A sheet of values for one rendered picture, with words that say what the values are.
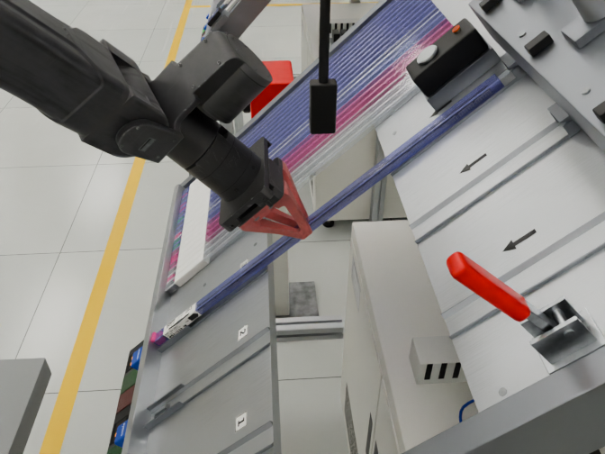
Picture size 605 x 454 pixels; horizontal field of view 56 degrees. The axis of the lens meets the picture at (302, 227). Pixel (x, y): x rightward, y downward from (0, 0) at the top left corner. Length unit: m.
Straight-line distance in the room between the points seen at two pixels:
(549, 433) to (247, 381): 0.30
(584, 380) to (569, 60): 0.22
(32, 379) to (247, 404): 0.46
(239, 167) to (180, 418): 0.27
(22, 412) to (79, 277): 1.16
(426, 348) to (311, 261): 1.17
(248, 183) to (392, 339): 0.42
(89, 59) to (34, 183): 2.18
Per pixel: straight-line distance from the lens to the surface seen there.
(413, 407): 0.82
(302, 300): 1.81
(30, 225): 2.36
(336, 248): 2.02
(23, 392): 0.94
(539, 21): 0.52
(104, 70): 0.45
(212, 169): 0.55
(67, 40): 0.44
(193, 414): 0.63
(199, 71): 0.51
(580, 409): 0.37
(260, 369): 0.57
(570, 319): 0.36
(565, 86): 0.44
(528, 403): 0.37
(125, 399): 0.80
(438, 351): 0.83
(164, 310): 0.80
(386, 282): 0.99
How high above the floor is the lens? 1.28
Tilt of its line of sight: 37 degrees down
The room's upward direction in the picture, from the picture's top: straight up
